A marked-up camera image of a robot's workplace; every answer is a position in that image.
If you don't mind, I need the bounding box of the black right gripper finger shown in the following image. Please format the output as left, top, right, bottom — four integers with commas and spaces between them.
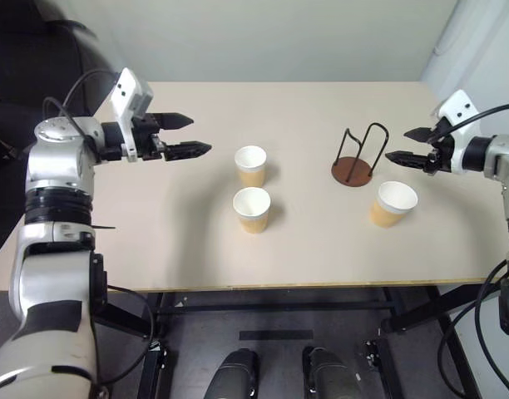
384, 150, 431, 172
403, 126, 437, 145

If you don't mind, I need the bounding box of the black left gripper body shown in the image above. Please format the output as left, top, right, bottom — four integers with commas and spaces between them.
131, 112, 169, 162

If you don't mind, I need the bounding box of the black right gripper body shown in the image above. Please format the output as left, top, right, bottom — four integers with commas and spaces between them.
423, 119, 456, 176

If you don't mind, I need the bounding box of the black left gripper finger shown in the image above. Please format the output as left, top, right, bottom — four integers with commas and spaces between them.
156, 111, 195, 131
163, 140, 213, 163

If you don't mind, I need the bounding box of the brown paper cup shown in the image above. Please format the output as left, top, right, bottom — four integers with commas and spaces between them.
232, 186, 272, 235
233, 145, 268, 189
369, 180, 418, 229

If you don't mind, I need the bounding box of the black office chair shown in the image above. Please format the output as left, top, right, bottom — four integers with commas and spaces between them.
0, 0, 119, 267

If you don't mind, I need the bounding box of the white box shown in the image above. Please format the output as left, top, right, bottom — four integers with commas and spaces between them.
448, 290, 509, 399

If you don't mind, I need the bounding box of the black tape strip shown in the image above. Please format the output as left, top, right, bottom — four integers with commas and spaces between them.
239, 330, 314, 342

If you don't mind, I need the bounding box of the dark grey rounded shell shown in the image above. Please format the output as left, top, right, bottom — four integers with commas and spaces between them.
302, 346, 362, 399
204, 348, 266, 399

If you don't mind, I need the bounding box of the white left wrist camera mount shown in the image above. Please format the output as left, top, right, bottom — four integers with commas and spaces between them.
109, 67, 155, 164

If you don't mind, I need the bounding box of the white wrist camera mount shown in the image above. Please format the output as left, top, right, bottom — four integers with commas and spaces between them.
109, 67, 155, 164
438, 89, 481, 175

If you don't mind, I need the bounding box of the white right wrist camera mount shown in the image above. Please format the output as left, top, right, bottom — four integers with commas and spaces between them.
438, 89, 481, 175

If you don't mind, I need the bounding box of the wire cup holder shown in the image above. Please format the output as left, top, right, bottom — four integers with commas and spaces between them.
331, 121, 390, 189

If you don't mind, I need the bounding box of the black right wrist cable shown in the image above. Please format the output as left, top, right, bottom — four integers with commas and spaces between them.
435, 102, 509, 140

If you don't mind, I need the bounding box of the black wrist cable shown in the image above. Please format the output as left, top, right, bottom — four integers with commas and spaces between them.
435, 102, 509, 140
43, 68, 122, 131

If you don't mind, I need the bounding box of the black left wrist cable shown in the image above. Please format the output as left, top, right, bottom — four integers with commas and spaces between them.
43, 68, 122, 131

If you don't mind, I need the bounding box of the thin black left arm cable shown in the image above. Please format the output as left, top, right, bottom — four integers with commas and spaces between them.
96, 284, 155, 386

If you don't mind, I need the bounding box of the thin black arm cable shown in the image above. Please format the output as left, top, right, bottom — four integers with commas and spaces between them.
439, 258, 509, 399
96, 284, 155, 386

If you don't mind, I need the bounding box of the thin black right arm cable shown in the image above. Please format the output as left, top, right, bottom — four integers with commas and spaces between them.
439, 258, 509, 399

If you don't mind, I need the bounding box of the black metal table frame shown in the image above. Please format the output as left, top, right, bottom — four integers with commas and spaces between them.
91, 282, 505, 399

